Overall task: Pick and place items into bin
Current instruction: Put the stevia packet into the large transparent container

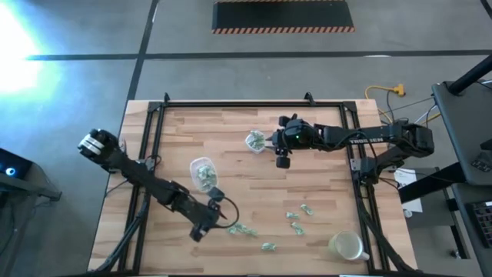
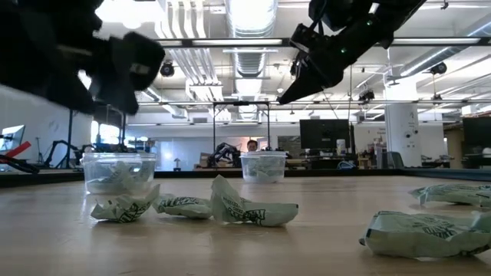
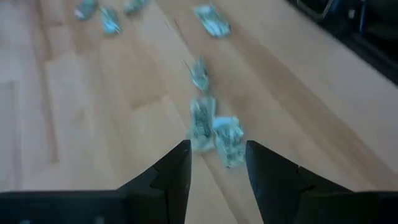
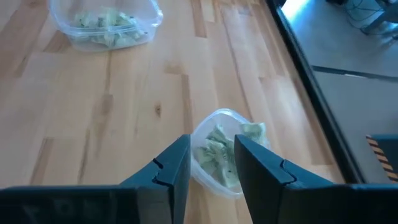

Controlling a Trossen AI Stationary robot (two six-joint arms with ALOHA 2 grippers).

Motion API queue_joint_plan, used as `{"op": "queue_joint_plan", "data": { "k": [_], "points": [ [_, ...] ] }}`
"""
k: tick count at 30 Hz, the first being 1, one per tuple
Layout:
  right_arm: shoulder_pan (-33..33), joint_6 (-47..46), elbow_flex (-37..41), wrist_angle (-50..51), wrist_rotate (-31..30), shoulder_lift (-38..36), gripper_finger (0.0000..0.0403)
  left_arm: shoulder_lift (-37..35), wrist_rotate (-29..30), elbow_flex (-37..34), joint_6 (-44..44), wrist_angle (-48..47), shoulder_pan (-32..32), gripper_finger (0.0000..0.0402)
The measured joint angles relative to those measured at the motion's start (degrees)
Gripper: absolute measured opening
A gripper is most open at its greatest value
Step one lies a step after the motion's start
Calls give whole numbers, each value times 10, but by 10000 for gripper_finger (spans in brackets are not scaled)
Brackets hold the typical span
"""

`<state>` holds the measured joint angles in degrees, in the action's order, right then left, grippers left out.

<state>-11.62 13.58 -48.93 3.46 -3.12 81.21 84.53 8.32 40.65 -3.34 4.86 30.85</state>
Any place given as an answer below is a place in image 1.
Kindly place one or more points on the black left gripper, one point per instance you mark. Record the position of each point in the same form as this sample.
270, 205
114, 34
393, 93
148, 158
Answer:
210, 216

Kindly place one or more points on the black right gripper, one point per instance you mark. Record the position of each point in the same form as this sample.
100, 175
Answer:
281, 142

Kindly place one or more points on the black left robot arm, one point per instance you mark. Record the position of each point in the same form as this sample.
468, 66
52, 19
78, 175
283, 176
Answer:
146, 179

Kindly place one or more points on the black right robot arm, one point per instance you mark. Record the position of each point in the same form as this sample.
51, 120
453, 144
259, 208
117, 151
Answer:
365, 138

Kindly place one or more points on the small clear plastic container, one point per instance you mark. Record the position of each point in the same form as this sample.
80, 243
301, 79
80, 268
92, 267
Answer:
247, 144

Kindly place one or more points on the large clear plastic container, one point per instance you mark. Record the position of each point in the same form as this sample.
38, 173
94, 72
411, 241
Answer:
192, 169

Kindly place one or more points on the cream ceramic mug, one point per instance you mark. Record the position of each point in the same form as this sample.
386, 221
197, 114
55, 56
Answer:
344, 246

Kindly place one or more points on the black hazard striped mat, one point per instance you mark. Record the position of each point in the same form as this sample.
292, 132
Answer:
282, 15

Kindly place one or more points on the white paper sheet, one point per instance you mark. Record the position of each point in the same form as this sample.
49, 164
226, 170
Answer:
409, 181

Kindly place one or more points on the black desk leg bar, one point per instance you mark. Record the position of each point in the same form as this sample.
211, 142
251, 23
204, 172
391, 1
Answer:
430, 182

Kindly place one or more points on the grey side desk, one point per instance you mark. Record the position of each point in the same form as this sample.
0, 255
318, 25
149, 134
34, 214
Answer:
461, 123

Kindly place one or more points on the black metal pole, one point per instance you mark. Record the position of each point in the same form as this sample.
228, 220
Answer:
471, 75

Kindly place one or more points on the black device with blue light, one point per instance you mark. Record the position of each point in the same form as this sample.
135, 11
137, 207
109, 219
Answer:
11, 165

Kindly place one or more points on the black keyboard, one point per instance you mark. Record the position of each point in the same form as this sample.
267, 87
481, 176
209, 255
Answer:
482, 223

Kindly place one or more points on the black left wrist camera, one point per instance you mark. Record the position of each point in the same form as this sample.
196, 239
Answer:
216, 194

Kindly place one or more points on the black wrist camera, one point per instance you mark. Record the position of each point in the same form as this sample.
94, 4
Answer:
283, 161
216, 194

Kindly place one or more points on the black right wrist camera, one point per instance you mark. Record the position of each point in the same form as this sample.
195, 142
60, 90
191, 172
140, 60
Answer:
283, 161

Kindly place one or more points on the black aluminium table frame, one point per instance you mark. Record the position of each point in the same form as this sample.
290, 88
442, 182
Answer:
250, 104

